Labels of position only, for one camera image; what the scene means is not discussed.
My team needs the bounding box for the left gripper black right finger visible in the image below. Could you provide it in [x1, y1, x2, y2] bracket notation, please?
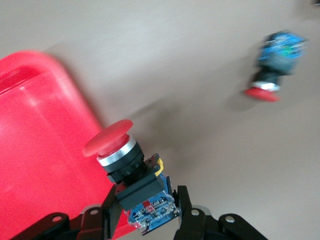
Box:
[173, 184, 270, 240]

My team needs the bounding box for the brown table cover sheet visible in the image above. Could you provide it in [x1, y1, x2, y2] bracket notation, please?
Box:
[0, 0, 320, 240]

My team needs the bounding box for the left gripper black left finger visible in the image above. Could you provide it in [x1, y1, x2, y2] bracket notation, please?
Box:
[7, 184, 126, 240]

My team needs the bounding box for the red mushroom button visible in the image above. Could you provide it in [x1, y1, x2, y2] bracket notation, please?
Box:
[82, 119, 181, 237]
[243, 31, 308, 103]

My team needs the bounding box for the red plastic tray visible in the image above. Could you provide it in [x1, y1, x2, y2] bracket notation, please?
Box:
[0, 49, 131, 240]

